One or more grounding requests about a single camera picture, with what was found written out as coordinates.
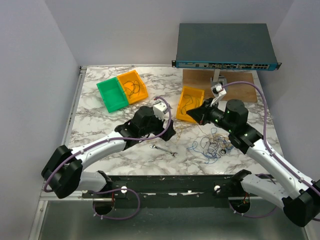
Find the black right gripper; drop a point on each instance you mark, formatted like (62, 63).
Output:
(200, 114)

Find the aluminium table frame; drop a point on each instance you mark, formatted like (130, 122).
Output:
(74, 219)

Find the silver ratchet wrench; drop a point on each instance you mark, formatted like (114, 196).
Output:
(223, 152)

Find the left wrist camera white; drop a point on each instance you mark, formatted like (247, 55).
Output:
(160, 109)

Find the blue network switch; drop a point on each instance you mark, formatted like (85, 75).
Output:
(225, 46)

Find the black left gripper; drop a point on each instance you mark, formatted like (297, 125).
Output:
(167, 136)

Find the green plastic bin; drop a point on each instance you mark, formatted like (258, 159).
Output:
(112, 94)

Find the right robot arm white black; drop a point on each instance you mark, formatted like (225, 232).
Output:
(295, 193)

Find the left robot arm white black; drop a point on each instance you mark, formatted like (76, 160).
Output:
(65, 172)

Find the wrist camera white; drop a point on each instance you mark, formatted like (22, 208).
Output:
(218, 92)
(160, 109)

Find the wooden base board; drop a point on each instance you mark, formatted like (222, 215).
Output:
(200, 79)

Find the metal switch stand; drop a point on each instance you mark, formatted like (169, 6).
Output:
(217, 78)

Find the silver open-end wrench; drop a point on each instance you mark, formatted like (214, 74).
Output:
(172, 153)

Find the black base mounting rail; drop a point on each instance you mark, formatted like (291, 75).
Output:
(172, 191)

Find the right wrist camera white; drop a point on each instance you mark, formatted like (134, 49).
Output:
(218, 92)

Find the yellow bin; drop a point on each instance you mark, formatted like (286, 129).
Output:
(133, 86)
(190, 98)

